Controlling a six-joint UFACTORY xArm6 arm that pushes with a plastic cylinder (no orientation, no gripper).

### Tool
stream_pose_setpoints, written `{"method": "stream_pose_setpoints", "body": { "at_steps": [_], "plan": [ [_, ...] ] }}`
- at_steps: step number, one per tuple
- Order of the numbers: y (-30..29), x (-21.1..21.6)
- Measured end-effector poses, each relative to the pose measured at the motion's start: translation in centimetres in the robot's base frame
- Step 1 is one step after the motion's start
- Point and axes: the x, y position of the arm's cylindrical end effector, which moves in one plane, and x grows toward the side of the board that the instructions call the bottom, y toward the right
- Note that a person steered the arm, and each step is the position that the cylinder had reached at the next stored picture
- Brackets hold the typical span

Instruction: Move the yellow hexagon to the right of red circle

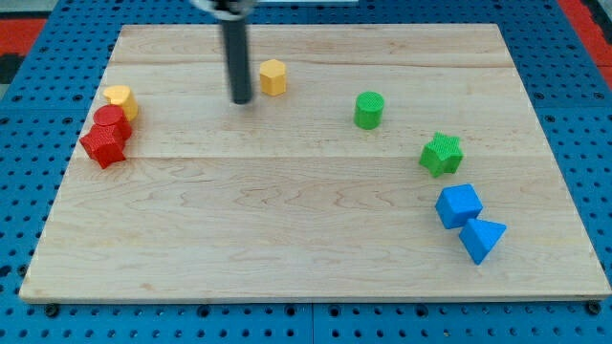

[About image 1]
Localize red star block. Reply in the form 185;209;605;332
79;124;125;169

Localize green circle block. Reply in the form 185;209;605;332
354;91;384;130

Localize red circle block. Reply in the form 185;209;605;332
94;104;132;140

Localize yellow heart block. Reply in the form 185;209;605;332
102;85;139;121

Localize blue cube block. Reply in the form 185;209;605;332
435;183;484;229

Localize wooden board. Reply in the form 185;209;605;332
20;24;611;304

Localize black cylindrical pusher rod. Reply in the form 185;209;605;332
221;17;252;104

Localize yellow hexagon block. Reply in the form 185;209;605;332
259;59;287;96

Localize green star block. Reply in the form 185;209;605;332
419;132;464;178

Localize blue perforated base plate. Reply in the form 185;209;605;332
1;0;611;343

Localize silver rod mount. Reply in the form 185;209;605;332
190;0;257;20

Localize blue triangle block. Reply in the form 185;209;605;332
459;219;507;265

